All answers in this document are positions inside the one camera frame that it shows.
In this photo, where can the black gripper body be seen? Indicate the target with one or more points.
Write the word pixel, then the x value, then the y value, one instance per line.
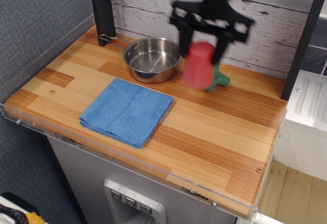
pixel 214 17

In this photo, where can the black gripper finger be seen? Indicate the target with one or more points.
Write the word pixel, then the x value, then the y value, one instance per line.
pixel 185 38
pixel 222 44

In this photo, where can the red plastic cup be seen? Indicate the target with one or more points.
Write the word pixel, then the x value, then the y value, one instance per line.
pixel 198 72

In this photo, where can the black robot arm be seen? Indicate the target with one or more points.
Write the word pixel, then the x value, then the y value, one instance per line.
pixel 215 17

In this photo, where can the stainless steel pot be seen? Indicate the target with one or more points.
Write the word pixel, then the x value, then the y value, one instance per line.
pixel 149 60

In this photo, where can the green toy broccoli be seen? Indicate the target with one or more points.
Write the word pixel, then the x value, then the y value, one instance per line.
pixel 219 79

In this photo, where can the folded blue cloth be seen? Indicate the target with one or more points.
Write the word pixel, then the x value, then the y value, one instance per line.
pixel 126 112

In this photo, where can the white toy sink unit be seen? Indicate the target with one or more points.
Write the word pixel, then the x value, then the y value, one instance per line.
pixel 301 143

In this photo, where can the grey toy fridge cabinet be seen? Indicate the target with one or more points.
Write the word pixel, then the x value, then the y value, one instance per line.
pixel 86 172

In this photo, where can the silver dispenser panel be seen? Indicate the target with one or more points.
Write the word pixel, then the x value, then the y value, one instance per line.
pixel 129 206

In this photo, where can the clear acrylic edge guard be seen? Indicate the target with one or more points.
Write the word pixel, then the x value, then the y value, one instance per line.
pixel 218 143

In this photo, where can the yellow object at corner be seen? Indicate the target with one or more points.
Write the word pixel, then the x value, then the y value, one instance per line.
pixel 33 218

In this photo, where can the black vertical post left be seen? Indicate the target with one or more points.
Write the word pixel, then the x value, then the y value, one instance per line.
pixel 104 19

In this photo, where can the black vertical post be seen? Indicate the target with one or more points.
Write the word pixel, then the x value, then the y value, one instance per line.
pixel 307 33
pixel 104 19

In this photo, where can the black vertical post right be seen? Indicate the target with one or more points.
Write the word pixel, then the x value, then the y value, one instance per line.
pixel 307 33

